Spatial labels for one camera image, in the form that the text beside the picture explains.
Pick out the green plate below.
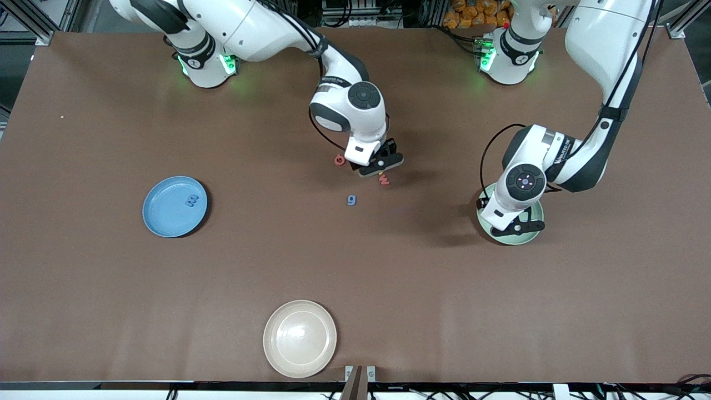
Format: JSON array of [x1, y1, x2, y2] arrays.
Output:
[[476, 181, 544, 246]]

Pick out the black electronics box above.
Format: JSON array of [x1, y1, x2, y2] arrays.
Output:
[[321, 0, 403, 28]]

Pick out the orange packets pile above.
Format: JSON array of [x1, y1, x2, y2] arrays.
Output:
[[443, 0, 512, 29]]

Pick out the beige plate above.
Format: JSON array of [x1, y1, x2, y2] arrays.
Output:
[[263, 300, 338, 379]]

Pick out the blue plate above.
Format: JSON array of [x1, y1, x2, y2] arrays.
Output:
[[142, 176, 208, 238]]

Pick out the metal mount bracket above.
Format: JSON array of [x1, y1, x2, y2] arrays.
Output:
[[340, 364, 377, 400]]

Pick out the aluminium frame post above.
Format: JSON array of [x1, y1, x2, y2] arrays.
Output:
[[6, 0, 78, 46], [664, 0, 711, 39]]

